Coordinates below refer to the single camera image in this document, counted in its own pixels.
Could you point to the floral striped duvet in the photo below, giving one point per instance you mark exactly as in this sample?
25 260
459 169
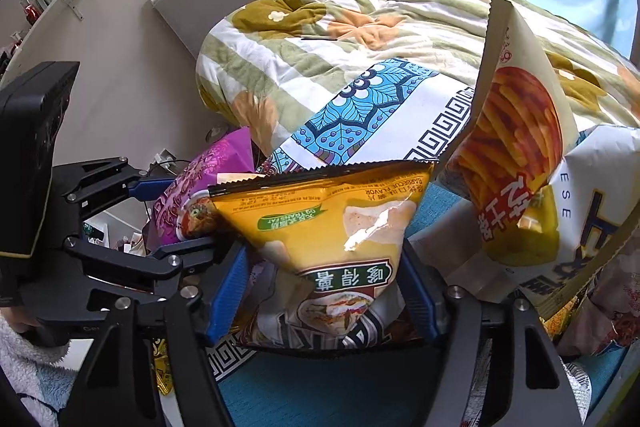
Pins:
272 64

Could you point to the gold Pillows chocolate bag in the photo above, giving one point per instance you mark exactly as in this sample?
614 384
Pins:
162 367

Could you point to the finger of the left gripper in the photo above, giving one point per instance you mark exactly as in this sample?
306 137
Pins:
95 276
87 188

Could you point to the yellow potato chip bag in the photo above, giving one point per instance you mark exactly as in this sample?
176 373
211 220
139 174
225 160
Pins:
329 242

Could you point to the white wall shelf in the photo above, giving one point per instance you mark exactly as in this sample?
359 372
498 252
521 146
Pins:
43 28

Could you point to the dark maroon snack bag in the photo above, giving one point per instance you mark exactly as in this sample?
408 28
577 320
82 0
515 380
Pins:
610 313

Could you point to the teal patterned table cloth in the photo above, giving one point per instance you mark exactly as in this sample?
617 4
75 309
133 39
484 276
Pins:
395 110

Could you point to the white cheese fries bag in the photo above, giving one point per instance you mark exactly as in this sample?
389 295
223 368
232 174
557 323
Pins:
550 161

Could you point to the translucent white packet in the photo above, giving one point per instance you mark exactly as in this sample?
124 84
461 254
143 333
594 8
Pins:
452 245

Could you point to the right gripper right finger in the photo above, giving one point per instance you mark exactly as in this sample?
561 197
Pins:
526 381

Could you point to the purple snack bag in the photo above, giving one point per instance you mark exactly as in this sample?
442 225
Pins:
184 211

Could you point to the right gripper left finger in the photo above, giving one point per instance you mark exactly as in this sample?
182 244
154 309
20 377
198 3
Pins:
116 384

